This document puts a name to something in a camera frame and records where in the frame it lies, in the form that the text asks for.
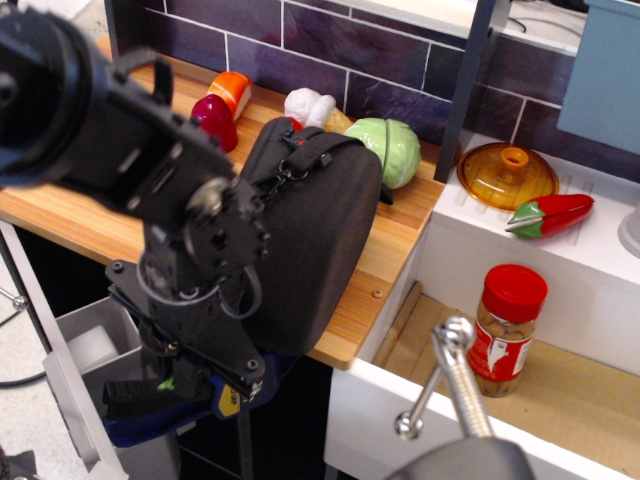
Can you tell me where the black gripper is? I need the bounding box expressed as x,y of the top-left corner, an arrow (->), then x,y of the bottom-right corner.
106,261 -> 265,408

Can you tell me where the green zipper pull tab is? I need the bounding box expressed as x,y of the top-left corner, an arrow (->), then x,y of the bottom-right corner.
156,375 -> 176,392

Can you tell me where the black zipper bag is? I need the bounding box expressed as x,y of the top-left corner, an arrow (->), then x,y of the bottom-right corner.
241,117 -> 383,357

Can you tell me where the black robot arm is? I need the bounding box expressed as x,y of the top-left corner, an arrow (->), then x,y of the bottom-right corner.
1,4 -> 270,400

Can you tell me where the blue yellow bar clamp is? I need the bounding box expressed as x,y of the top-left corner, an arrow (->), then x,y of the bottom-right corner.
102,351 -> 298,447

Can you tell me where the grey plastic bin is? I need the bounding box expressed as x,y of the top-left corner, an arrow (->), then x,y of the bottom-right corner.
43,298 -> 180,479

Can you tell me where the dark red toy vegetable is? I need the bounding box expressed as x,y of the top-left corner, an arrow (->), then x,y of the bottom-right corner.
191,94 -> 238,153

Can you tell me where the red toy tomato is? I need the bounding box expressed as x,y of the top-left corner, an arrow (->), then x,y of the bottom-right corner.
289,117 -> 304,132

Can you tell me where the orange white toy sushi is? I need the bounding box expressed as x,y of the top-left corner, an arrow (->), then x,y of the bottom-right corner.
208,71 -> 254,120

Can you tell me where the white toy garlic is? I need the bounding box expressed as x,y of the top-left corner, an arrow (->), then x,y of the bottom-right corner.
284,88 -> 336,127

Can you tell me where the yellow toy food piece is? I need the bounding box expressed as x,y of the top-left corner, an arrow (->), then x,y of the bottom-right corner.
324,108 -> 354,134

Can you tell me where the green toy cabbage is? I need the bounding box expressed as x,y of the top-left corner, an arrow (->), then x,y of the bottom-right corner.
345,118 -> 421,190

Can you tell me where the red lid peanut jar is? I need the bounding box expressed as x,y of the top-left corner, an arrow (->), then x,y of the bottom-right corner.
467,264 -> 548,397

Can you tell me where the orange transparent pot lid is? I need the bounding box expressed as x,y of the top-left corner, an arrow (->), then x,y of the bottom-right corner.
457,143 -> 560,211

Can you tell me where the red toy chili pepper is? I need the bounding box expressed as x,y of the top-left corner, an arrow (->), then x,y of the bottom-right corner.
506,194 -> 595,240

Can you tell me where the dark grey shelf post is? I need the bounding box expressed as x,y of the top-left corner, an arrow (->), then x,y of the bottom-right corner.
434,1 -> 511,183

